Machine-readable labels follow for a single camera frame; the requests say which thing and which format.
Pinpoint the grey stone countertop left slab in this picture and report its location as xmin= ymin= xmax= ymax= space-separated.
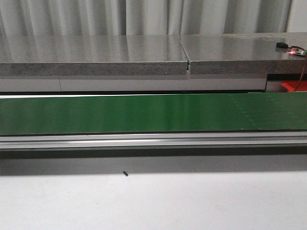
xmin=0 ymin=35 xmax=188 ymax=76

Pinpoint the red plastic tray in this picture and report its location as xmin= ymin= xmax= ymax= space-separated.
xmin=281 ymin=80 xmax=307 ymax=92

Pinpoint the grey stone countertop slab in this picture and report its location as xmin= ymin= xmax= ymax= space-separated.
xmin=180 ymin=32 xmax=307 ymax=75
xmin=0 ymin=35 xmax=188 ymax=76

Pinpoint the white pleated curtain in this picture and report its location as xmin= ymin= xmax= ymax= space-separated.
xmin=0 ymin=0 xmax=307 ymax=35

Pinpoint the grey stone countertop right slab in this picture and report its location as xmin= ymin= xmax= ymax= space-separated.
xmin=180 ymin=32 xmax=307 ymax=75

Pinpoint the small sensor circuit board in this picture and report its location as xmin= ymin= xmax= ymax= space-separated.
xmin=276 ymin=42 xmax=307 ymax=57

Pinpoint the green conveyor belt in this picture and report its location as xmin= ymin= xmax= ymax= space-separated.
xmin=0 ymin=92 xmax=307 ymax=150

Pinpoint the red black sensor wire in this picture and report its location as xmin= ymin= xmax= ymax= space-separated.
xmin=294 ymin=44 xmax=307 ymax=92

